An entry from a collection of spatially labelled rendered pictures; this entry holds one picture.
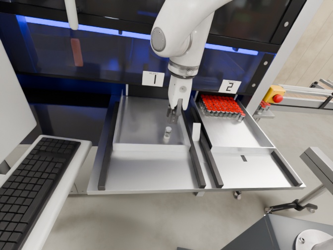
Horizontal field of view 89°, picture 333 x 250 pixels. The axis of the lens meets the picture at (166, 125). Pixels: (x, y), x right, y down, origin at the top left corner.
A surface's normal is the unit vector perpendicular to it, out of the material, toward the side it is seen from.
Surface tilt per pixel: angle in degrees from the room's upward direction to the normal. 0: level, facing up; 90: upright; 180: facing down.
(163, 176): 0
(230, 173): 0
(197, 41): 87
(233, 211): 0
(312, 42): 90
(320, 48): 90
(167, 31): 93
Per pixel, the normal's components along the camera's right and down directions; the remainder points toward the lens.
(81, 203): 0.16, -0.75
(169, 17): -0.66, 0.29
